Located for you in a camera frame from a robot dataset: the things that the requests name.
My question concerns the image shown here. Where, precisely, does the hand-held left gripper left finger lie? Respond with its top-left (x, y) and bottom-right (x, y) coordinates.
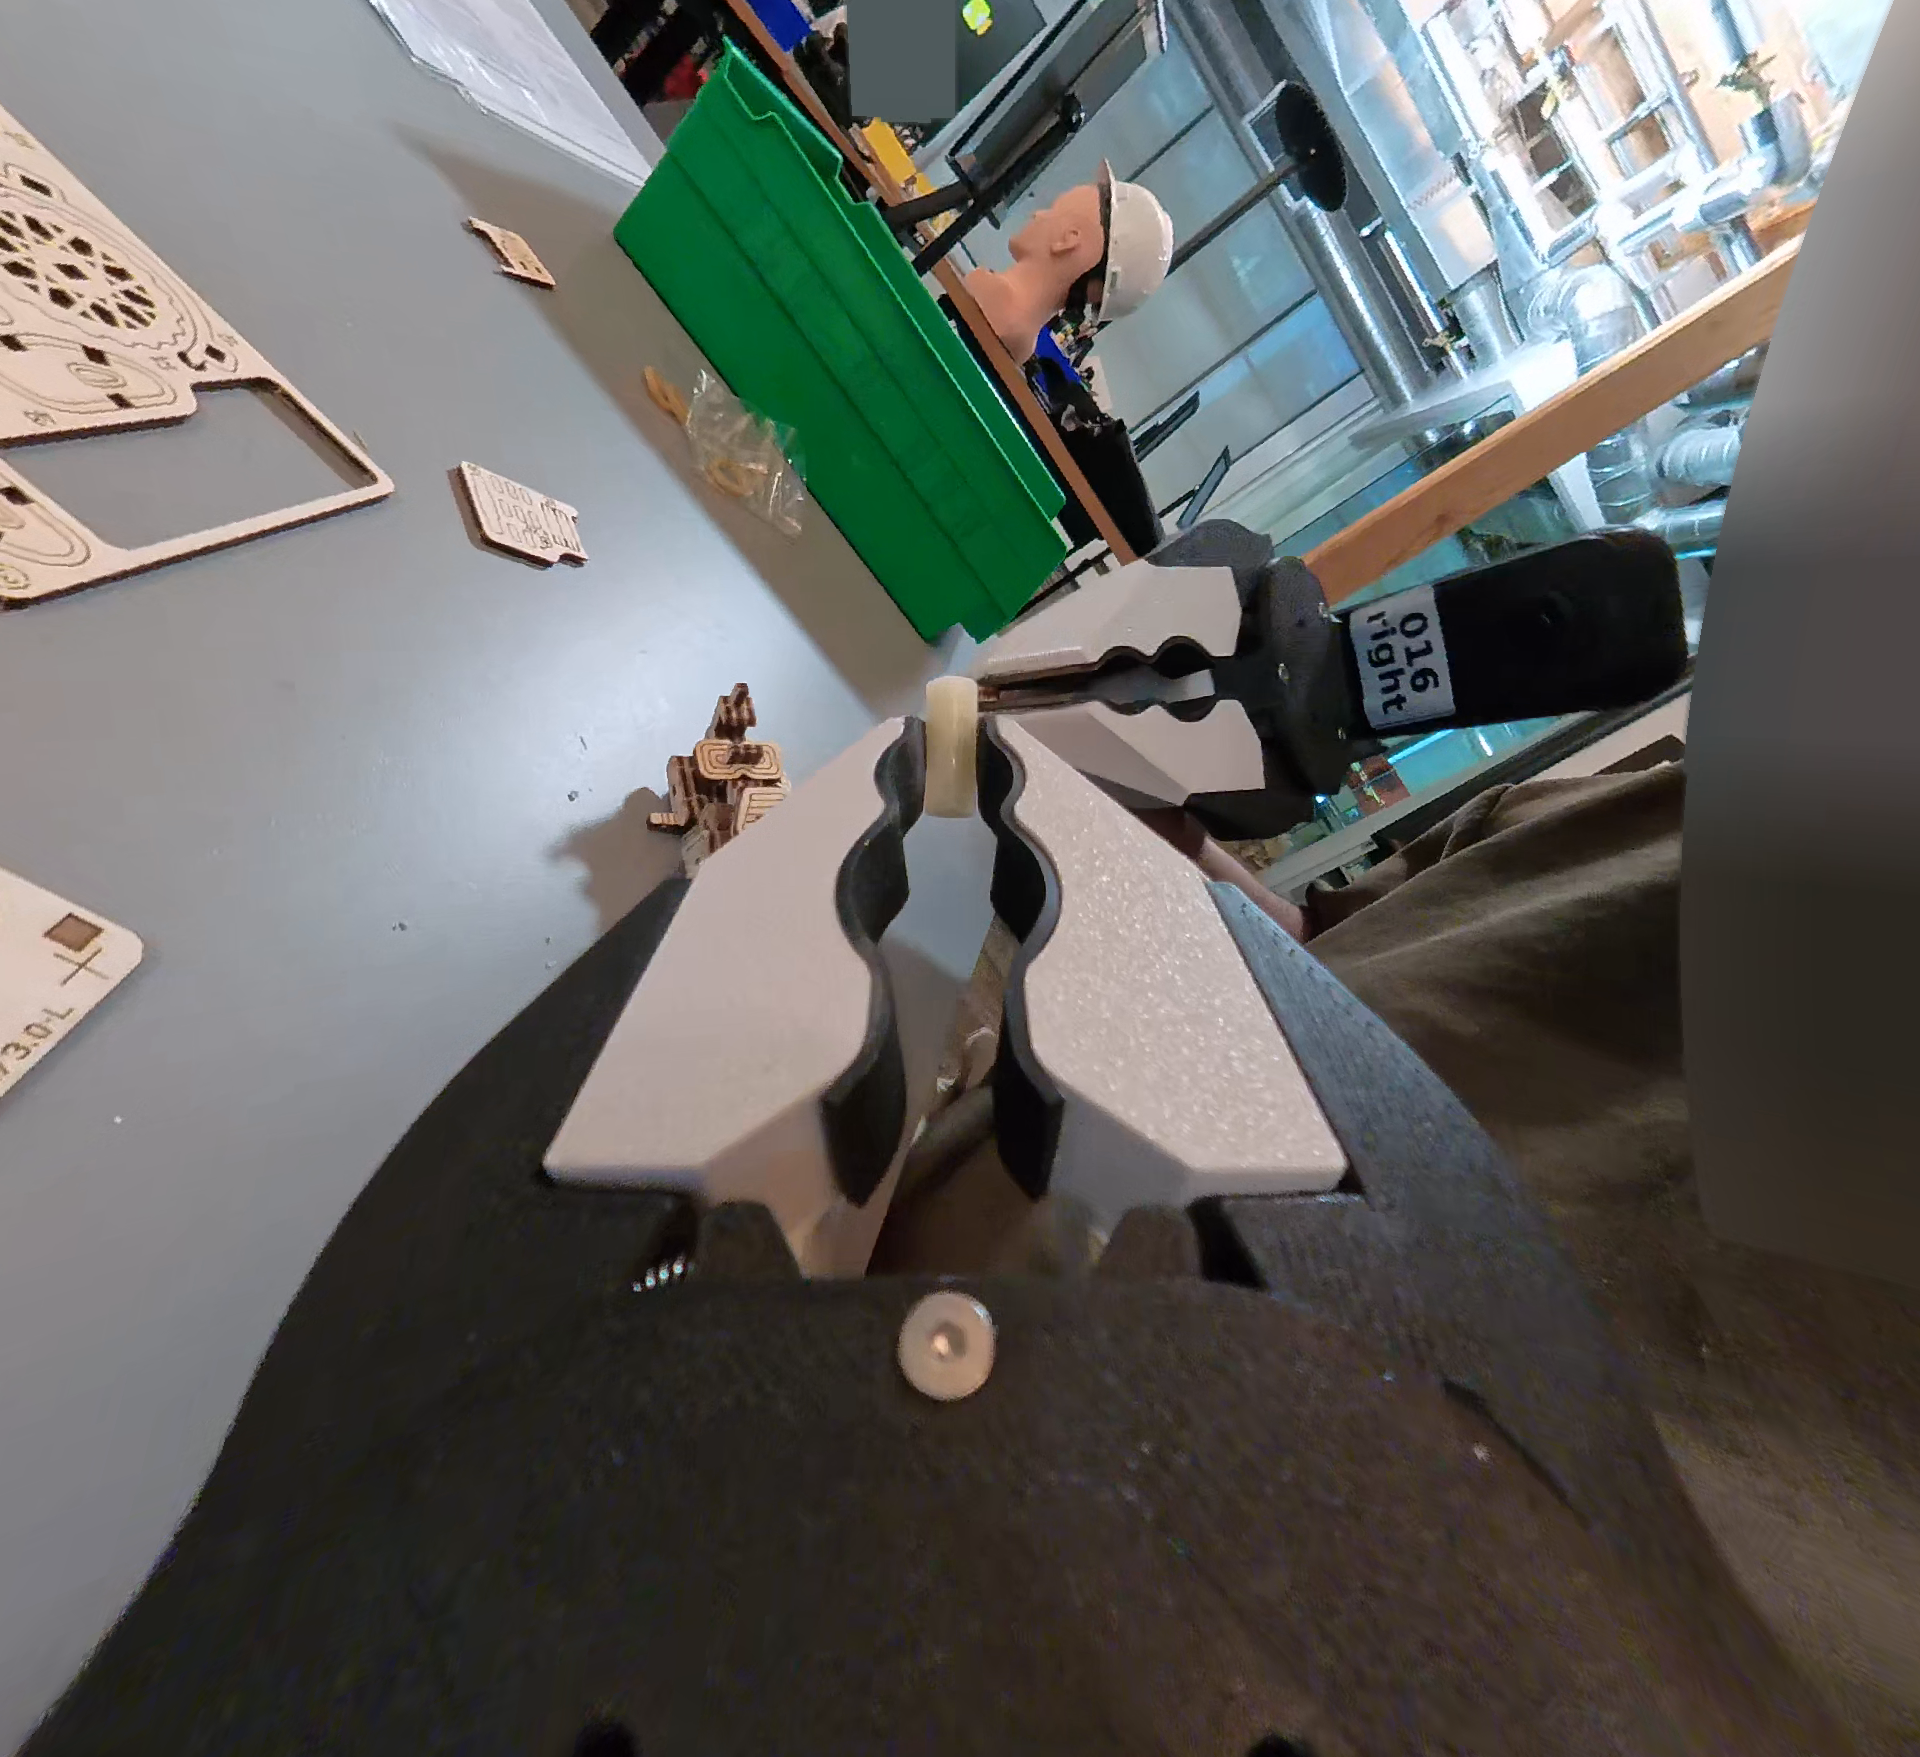
top-left (540, 714), bottom-right (932, 1282)

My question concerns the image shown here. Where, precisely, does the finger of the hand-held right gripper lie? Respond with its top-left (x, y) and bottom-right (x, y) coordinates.
top-left (972, 555), bottom-right (1250, 691)
top-left (985, 674), bottom-right (1277, 820)

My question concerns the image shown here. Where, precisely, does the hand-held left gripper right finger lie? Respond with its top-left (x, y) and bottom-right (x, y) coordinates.
top-left (977, 714), bottom-right (1351, 1235)

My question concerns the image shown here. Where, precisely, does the small white plastic roller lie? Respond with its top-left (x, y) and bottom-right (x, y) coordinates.
top-left (924, 674), bottom-right (985, 822)

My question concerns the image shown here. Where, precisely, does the wooden beam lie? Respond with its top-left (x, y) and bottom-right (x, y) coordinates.
top-left (1299, 231), bottom-right (1812, 605)

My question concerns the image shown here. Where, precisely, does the dark wooden part assembly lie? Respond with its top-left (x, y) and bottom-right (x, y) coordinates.
top-left (645, 683), bottom-right (794, 877)

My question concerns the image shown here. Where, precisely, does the person's olive clothing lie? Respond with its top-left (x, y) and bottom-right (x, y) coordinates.
top-left (1259, 758), bottom-right (1920, 1757)

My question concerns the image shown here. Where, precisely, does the mannequin head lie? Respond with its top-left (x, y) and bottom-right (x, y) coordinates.
top-left (957, 181), bottom-right (1122, 366)

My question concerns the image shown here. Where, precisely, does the white hard hat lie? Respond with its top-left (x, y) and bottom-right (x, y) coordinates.
top-left (1086, 154), bottom-right (1178, 328)

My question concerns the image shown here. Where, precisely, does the green plastic bin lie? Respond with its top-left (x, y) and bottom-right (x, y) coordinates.
top-left (609, 38), bottom-right (1072, 646)

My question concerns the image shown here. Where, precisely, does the clear bag of parts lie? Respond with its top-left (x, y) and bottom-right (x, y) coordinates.
top-left (642, 361), bottom-right (809, 539)

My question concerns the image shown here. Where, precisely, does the black round stand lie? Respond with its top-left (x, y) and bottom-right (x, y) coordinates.
top-left (1181, 80), bottom-right (1353, 215)

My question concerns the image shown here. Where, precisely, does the small wooden parts sheet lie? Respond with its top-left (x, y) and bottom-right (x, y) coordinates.
top-left (451, 458), bottom-right (586, 568)

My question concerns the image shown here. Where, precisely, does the wooden sheet with small gears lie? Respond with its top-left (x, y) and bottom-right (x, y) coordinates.
top-left (0, 867), bottom-right (145, 1103)

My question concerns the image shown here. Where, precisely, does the small flat wooden piece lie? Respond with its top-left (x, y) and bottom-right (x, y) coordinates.
top-left (461, 214), bottom-right (558, 291)

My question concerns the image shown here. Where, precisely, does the wooden sheet with round hole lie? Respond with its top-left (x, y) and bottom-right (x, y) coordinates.
top-left (0, 103), bottom-right (398, 613)

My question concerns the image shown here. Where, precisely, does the silver air duct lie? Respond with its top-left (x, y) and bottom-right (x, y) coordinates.
top-left (1092, 0), bottom-right (1446, 396)

